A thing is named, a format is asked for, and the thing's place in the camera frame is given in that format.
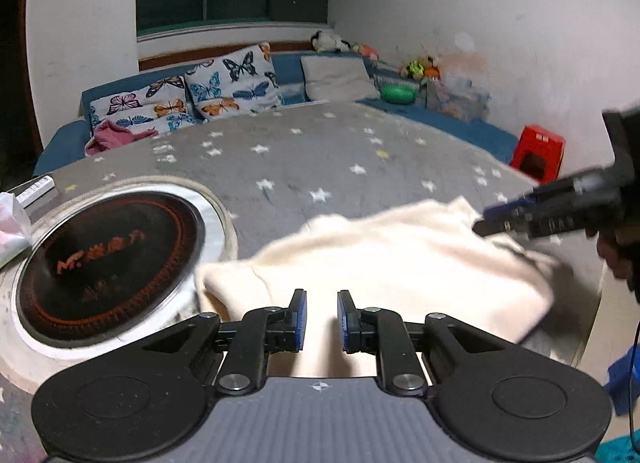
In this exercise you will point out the right butterfly pillow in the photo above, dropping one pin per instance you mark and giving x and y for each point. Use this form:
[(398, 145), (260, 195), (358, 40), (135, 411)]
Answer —
[(239, 83)]

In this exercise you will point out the red plastic stool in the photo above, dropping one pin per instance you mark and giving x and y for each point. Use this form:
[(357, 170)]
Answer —
[(539, 154)]

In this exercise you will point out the blue corner sofa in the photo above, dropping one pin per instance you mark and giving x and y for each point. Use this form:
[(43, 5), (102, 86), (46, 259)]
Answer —
[(68, 143)]

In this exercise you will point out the left butterfly pillow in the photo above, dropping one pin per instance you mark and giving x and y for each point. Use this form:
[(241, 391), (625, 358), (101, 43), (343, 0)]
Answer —
[(162, 106)]

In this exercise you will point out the yellow orange plush toys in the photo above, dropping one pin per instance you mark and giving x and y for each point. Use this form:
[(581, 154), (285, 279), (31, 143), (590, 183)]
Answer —
[(420, 68)]

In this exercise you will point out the operator right hand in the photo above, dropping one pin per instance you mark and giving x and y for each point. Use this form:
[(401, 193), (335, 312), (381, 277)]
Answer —
[(620, 251)]

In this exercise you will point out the black round induction cooktop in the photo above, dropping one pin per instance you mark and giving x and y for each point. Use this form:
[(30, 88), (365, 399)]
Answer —
[(105, 269)]

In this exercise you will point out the white remote control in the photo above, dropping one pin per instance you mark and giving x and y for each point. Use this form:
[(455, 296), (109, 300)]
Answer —
[(37, 189)]

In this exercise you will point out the grey plain cushion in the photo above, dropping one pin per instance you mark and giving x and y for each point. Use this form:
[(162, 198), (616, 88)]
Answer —
[(337, 79)]

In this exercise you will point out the black white plush toy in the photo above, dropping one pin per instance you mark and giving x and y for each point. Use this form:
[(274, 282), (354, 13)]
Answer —
[(326, 42)]

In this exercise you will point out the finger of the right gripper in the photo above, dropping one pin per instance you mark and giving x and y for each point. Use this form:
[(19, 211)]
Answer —
[(485, 227), (510, 210)]

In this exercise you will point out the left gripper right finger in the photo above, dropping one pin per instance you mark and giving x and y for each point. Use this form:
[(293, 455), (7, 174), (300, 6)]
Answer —
[(393, 342)]

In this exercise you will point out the butterfly pillow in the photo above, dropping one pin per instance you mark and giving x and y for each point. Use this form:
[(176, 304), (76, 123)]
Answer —
[(162, 106), (239, 83)]

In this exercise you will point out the green bowl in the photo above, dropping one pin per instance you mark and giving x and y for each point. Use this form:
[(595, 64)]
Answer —
[(398, 94)]

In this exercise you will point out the grey star tablecloth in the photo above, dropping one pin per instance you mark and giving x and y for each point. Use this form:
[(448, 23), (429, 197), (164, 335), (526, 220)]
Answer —
[(275, 171)]

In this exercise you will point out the pink tissue pack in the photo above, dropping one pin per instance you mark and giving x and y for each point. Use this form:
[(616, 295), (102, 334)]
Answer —
[(15, 228)]

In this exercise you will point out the cream sweatshirt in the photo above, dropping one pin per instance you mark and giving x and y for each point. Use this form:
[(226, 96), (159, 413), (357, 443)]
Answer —
[(414, 259)]

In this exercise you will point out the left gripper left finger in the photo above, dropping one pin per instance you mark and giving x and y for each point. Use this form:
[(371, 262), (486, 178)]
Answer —
[(250, 342)]

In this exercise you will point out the pink cloth on sofa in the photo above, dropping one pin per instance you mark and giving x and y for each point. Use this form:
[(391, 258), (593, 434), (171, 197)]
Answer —
[(109, 136)]

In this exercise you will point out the clear plastic storage box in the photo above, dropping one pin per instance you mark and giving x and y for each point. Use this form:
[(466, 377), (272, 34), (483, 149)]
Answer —
[(456, 97)]

